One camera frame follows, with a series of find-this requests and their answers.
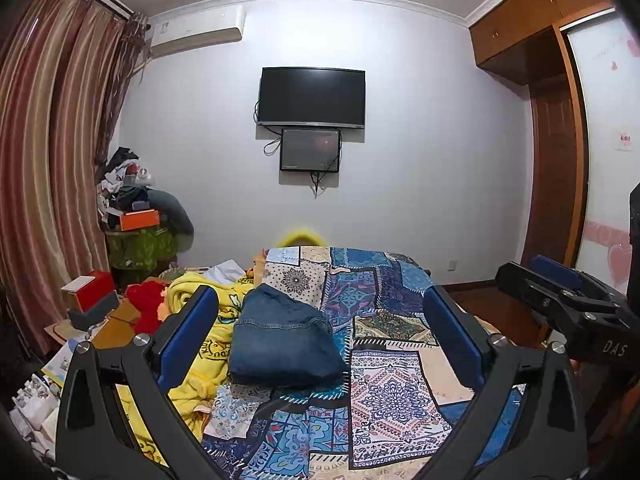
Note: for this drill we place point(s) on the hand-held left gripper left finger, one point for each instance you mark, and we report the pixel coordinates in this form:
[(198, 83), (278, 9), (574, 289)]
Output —
[(192, 330)]

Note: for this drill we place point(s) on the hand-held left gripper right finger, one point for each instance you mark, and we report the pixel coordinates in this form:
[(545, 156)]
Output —
[(450, 340)]

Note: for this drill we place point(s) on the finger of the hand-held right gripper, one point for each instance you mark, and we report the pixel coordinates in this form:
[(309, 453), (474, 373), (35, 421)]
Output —
[(557, 269), (530, 290)]

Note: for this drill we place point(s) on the blue denim jacket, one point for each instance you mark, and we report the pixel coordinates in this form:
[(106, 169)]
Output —
[(285, 340)]

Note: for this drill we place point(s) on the pile of mixed clothes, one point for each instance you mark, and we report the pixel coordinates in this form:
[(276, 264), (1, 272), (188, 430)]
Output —
[(122, 180)]

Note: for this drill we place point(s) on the yellow printed blanket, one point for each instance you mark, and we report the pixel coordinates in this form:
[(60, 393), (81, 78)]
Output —
[(221, 351)]

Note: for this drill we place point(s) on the red plush toy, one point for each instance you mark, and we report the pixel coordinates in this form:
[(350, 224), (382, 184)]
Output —
[(145, 305)]

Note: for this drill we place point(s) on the white cloth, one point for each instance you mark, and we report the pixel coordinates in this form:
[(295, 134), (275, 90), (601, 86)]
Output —
[(225, 272)]

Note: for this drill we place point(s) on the patchwork printed bedspread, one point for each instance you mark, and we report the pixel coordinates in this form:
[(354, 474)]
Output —
[(390, 385)]

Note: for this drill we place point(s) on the wooden desk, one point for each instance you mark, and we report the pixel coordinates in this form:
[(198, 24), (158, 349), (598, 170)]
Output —
[(117, 331)]

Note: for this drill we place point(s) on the green patterned cloth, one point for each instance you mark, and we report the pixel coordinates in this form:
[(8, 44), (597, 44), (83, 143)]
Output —
[(142, 250)]

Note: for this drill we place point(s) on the grey device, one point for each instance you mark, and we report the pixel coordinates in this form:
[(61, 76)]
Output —
[(92, 312)]

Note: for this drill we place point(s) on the wooden wardrobe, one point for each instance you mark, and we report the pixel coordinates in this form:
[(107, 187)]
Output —
[(550, 160)]

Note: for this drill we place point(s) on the red and white box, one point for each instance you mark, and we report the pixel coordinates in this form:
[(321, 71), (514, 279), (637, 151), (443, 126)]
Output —
[(90, 290)]

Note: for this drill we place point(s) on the dark grey padded cloth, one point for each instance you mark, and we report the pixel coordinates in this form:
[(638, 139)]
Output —
[(172, 210)]

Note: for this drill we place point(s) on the orange box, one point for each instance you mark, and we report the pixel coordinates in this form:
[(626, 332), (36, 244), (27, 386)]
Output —
[(140, 220)]

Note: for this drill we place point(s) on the yellow plush item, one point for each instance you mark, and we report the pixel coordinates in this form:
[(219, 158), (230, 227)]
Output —
[(301, 238)]

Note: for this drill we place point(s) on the pile of papers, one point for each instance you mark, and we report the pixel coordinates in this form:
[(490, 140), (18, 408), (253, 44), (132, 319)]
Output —
[(45, 390)]

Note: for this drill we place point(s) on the striped brown curtain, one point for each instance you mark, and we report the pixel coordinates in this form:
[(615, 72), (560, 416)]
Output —
[(50, 160)]

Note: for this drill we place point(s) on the white air conditioner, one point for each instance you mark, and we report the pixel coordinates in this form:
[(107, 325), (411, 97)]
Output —
[(197, 30)]

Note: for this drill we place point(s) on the white wall socket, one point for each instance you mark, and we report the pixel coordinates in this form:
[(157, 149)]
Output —
[(451, 265)]

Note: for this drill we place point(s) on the small black wall monitor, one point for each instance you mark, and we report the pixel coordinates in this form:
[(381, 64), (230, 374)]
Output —
[(310, 150)]

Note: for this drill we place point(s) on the black wall television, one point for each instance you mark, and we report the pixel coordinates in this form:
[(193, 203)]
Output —
[(311, 95)]

